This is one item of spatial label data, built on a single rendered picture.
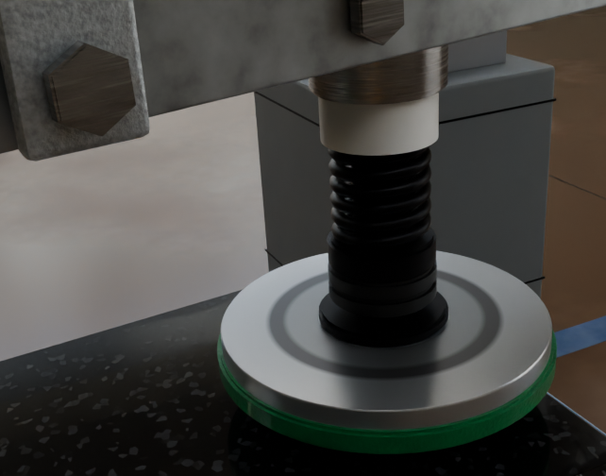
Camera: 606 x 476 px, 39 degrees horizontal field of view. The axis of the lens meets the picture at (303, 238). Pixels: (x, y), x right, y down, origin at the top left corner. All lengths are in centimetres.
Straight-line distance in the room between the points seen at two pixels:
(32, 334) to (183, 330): 178
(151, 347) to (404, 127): 28
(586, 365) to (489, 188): 78
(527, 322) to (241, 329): 18
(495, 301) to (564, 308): 182
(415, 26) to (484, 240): 111
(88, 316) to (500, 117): 142
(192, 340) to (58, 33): 38
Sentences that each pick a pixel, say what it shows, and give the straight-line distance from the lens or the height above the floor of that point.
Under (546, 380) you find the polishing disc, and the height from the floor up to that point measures 85.
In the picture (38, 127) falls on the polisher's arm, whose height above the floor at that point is 105.
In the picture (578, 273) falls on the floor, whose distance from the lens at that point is 258.
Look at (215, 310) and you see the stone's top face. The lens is 70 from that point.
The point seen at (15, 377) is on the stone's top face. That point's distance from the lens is 66.
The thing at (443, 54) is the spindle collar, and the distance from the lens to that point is 48.
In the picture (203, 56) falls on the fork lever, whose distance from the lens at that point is 37.
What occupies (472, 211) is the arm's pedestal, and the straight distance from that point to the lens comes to 148.
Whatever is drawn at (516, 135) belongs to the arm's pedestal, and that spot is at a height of 69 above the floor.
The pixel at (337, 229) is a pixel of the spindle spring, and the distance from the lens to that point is 52.
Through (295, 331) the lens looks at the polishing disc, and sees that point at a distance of 54.
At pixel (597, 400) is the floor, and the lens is 203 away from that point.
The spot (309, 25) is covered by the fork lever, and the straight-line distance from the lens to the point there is 39.
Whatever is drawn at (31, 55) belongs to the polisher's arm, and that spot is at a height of 108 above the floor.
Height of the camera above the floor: 113
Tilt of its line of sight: 24 degrees down
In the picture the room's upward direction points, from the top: 4 degrees counter-clockwise
